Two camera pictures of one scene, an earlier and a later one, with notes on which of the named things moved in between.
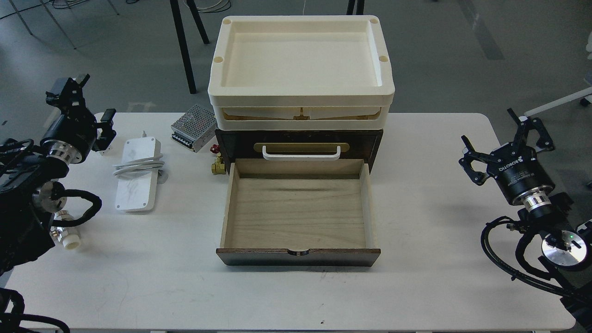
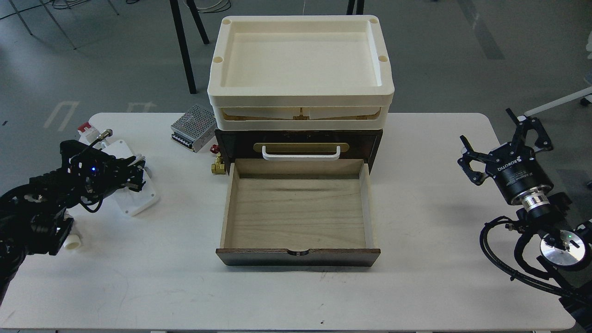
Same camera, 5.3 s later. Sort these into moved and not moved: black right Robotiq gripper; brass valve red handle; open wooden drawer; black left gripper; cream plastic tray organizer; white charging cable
Moved: white charging cable; black left gripper
Not moved: black right Robotiq gripper; brass valve red handle; cream plastic tray organizer; open wooden drawer
